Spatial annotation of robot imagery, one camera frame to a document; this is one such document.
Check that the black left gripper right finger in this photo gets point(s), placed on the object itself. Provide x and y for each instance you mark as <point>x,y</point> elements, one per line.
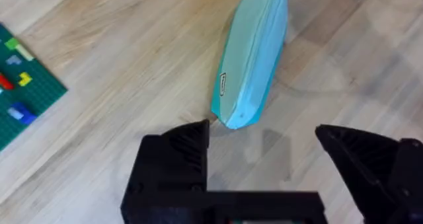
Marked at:
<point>373,171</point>

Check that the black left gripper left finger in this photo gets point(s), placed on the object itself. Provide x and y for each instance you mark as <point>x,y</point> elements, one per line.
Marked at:
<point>175,164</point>

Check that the turquoise soft zip bag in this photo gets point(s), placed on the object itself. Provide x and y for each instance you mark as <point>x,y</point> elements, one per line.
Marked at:
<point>252,59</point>

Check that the green board with toy blocks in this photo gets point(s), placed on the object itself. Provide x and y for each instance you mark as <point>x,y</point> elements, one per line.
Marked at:
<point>20,85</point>

